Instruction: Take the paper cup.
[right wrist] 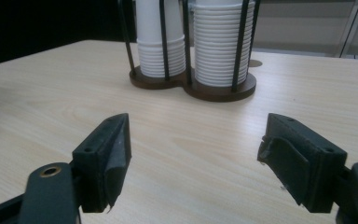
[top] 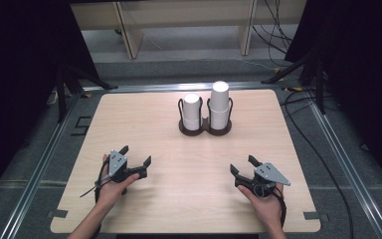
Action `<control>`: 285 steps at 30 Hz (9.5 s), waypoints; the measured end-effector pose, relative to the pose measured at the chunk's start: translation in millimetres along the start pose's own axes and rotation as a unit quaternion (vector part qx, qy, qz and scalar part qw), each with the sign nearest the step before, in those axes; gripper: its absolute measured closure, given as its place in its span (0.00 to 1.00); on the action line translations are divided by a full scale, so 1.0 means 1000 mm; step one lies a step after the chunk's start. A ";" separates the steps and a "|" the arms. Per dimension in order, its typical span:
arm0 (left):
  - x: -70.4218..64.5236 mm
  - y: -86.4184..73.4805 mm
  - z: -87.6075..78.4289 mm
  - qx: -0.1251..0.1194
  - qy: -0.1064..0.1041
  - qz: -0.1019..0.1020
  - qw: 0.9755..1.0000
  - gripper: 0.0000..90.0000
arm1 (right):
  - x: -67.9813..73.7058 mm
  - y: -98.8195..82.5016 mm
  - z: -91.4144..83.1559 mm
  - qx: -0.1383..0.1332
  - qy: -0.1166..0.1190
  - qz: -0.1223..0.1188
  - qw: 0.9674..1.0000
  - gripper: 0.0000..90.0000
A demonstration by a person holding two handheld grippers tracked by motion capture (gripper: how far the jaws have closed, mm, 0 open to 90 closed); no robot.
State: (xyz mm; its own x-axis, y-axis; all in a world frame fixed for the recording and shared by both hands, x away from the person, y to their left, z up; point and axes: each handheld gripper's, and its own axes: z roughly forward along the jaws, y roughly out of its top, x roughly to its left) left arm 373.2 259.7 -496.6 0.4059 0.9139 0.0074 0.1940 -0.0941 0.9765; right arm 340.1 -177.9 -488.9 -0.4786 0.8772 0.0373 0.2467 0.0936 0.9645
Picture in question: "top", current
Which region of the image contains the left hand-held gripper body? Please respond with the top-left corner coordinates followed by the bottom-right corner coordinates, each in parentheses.
top-left (107, 149), bottom-right (147, 184)

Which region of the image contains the person's left hand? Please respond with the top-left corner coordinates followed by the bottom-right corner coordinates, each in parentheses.
top-left (95, 153), bottom-right (140, 209)

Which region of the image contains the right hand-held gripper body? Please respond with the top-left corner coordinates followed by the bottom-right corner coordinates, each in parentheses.
top-left (234, 161), bottom-right (292, 199)

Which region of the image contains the metal floor rail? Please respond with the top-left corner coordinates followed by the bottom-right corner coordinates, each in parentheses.
top-left (0, 93), bottom-right (83, 239)
top-left (306, 99), bottom-right (382, 239)
top-left (82, 82), bottom-right (287, 94)

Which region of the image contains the bundle of black wall cables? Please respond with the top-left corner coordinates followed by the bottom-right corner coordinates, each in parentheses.
top-left (252, 0), bottom-right (296, 68)

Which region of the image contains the black curtain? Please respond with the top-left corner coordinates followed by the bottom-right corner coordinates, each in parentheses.
top-left (0, 0), bottom-right (100, 200)
top-left (284, 0), bottom-right (382, 197)

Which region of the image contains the dark brown double cup holder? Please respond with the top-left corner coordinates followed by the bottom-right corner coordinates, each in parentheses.
top-left (177, 97), bottom-right (234, 137)

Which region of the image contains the left hand-held gripper black cable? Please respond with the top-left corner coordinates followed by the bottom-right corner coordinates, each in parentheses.
top-left (79, 158), bottom-right (113, 239)

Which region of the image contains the hand-held gripper black cable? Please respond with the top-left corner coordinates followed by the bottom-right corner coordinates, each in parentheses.
top-left (79, 158), bottom-right (113, 239)
top-left (262, 182), bottom-right (288, 230)

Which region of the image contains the grey tape strip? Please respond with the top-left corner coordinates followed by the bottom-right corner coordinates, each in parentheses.
top-left (302, 210), bottom-right (330, 223)

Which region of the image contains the short stack of white cups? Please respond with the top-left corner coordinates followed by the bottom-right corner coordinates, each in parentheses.
top-left (182, 93), bottom-right (203, 131)

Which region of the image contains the black tripod stand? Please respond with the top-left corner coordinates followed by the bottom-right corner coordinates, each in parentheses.
top-left (261, 46), bottom-right (327, 116)
top-left (55, 63), bottom-right (119, 124)

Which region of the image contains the tall stack of white cups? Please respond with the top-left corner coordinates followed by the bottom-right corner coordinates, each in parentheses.
top-left (209, 80), bottom-right (231, 131)

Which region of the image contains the right hand-held gripper black cable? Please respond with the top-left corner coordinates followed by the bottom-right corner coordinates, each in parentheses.
top-left (262, 182), bottom-right (288, 230)

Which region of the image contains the beige wooden shelf unit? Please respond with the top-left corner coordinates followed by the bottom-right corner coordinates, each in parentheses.
top-left (70, 0), bottom-right (308, 61)

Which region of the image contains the person's right hand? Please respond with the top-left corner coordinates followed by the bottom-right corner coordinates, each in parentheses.
top-left (237, 182), bottom-right (286, 234)

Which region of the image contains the long black floor cable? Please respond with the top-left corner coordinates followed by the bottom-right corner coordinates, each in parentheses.
top-left (279, 89), bottom-right (355, 239)

